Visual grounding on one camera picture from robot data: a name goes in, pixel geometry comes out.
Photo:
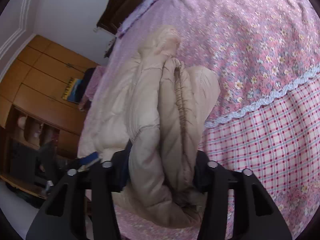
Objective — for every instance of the left purple frilled pillow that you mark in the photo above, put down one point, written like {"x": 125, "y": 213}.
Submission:
{"x": 151, "y": 14}

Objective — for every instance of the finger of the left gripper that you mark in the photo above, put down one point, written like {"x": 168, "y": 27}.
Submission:
{"x": 88, "y": 161}

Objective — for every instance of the pink cloth covered stool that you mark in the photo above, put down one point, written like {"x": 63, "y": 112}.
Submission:
{"x": 91, "y": 89}

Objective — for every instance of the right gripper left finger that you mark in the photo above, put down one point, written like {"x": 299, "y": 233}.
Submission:
{"x": 62, "y": 216}

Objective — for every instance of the dark wooden headboard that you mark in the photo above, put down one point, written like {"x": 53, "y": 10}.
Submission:
{"x": 115, "y": 13}

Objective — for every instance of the dark bedside table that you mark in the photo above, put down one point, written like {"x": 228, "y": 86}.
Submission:
{"x": 110, "y": 47}

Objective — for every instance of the blue yellow book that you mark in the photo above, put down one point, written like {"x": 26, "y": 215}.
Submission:
{"x": 69, "y": 94}

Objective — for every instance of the black clothes pile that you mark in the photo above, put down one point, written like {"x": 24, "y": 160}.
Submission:
{"x": 79, "y": 93}

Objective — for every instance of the beige puffer jacket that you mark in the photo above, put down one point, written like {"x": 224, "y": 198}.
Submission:
{"x": 160, "y": 106}

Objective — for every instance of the orange wooden wardrobe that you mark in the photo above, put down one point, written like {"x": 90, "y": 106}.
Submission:
{"x": 35, "y": 112}

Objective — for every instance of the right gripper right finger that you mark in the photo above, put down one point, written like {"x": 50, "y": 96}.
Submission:
{"x": 256, "y": 216}

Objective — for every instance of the pink floral bedspread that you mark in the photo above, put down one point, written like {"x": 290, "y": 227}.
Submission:
{"x": 265, "y": 54}

